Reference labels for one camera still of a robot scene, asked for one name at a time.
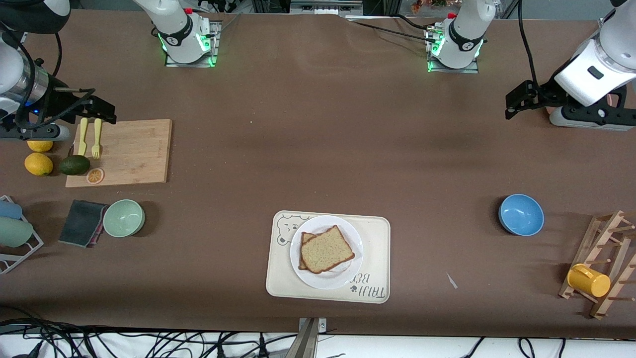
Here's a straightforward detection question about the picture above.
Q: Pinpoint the pale blue cup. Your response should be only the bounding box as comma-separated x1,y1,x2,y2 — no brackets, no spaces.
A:
0,200,23,220

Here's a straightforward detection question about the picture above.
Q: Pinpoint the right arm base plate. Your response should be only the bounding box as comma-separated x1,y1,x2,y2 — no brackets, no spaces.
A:
165,20,222,68

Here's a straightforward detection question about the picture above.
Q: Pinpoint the wooden cutting board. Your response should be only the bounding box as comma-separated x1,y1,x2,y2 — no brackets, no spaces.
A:
66,118,173,188

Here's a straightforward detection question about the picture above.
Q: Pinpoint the wooden peg rack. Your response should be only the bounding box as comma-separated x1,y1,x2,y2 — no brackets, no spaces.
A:
558,210,636,320

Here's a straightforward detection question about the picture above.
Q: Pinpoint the white wire rack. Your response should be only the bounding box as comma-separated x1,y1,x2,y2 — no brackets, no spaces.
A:
0,195,44,274

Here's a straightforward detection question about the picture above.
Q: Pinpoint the yellow plastic fork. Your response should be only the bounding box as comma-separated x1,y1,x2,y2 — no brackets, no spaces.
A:
91,118,103,160

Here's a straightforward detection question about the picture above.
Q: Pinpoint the pale green cup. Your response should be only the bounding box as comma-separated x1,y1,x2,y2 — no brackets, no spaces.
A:
0,217,34,248

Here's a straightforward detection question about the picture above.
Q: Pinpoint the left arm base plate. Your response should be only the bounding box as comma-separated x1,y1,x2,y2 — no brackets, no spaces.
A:
425,25,480,74

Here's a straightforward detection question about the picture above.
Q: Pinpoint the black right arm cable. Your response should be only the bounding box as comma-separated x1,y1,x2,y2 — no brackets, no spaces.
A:
0,25,96,126

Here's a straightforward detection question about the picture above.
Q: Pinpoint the yellow mug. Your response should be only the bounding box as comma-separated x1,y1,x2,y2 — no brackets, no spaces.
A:
567,264,611,298

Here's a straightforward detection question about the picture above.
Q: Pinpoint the pale green bowl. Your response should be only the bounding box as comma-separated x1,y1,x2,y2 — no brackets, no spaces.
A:
103,199,146,238

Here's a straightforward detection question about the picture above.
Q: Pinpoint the white round plate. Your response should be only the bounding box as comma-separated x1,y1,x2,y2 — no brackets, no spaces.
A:
290,215,364,290

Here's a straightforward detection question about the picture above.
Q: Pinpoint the blue bowl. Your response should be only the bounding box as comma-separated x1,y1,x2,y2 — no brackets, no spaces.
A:
498,194,545,236

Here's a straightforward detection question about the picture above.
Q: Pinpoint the pink bowl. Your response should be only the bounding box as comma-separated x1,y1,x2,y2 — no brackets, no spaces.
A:
546,89,619,116

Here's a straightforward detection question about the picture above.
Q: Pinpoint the dark grey cloth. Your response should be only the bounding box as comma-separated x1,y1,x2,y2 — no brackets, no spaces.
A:
58,200,107,248

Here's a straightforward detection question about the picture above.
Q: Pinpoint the black table cable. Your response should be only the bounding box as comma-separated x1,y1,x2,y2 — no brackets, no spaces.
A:
345,15,438,45

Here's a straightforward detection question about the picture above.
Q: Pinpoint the yellow plastic knife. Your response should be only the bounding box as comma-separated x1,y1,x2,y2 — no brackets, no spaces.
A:
77,118,89,156

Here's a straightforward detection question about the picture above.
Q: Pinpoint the green avocado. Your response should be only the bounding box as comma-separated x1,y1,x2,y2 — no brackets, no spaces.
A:
59,155,91,176

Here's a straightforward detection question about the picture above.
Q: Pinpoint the metal stand bracket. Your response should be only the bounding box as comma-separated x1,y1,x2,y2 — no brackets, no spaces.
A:
297,317,327,358

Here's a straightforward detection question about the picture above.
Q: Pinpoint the cream bear print tray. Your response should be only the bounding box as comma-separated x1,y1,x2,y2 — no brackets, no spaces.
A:
266,210,391,304

